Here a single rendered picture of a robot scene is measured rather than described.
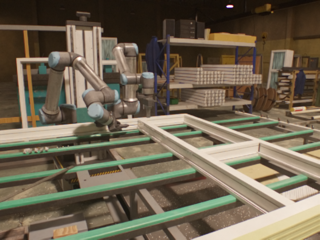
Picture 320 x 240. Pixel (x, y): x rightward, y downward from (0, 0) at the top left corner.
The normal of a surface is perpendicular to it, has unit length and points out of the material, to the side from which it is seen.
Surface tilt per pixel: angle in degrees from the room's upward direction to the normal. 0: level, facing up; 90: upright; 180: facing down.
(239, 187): 90
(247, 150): 90
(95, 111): 65
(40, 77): 90
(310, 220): 90
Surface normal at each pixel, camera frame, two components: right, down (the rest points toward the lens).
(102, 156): 0.54, 0.18
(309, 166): -0.91, 0.09
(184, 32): 0.30, 0.21
